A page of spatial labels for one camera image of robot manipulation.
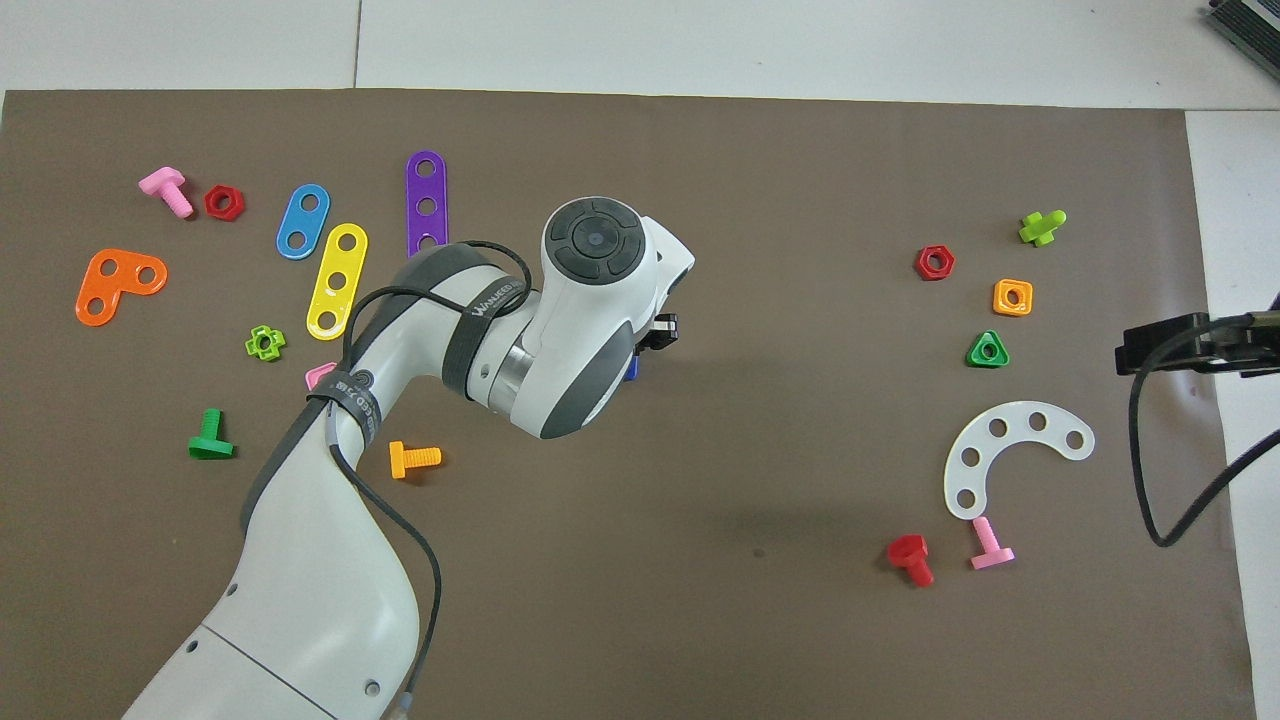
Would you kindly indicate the lime cross-head plastic screw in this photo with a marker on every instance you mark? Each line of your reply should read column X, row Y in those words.
column 1038, row 230

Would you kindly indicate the orange heart three-hole plate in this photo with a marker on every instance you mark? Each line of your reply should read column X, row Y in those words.
column 120, row 285

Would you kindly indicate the red hexagon plastic nut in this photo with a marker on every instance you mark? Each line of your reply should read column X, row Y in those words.
column 922, row 263
column 212, row 203

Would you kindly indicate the large pink plastic screw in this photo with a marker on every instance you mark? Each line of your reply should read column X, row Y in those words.
column 165, row 183

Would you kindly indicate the brown table mat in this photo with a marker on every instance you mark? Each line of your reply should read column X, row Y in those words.
column 700, row 150

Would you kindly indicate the blue square plastic nut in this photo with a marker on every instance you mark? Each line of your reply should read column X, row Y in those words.
column 634, row 368

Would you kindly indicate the orange square plastic nut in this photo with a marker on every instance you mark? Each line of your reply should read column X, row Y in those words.
column 999, row 298

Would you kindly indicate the yellow three-hole plastic plate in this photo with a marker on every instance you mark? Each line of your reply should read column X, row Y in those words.
column 342, row 261

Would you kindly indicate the grey ribbed device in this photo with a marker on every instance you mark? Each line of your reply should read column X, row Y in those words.
column 1250, row 25

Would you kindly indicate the orange plastic screw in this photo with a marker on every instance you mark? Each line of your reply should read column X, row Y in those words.
column 405, row 459

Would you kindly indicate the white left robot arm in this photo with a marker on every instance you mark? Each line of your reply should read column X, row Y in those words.
column 320, row 600

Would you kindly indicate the pink square plastic nut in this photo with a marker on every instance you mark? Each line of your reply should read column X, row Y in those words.
column 318, row 376

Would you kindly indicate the lime cross plastic nut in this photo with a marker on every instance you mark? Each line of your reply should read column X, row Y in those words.
column 276, row 342

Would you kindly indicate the purple four-hole plastic plate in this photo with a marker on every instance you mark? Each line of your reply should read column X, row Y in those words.
column 428, row 187

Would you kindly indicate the red plastic screw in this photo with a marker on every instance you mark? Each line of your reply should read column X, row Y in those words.
column 908, row 552

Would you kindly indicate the green triangle plastic nut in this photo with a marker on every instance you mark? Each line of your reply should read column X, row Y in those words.
column 975, row 358

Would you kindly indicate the small pink plastic screw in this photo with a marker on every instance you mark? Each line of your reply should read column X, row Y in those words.
column 990, row 555

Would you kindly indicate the green plastic screw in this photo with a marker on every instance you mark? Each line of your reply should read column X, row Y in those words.
column 210, row 440

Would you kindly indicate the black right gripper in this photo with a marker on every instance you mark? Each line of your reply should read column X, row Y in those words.
column 1255, row 345

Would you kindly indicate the white curved five-hole plate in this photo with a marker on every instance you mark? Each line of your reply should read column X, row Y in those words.
column 1018, row 423

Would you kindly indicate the blue two-hole plastic plate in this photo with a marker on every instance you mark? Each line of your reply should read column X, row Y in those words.
column 304, row 221

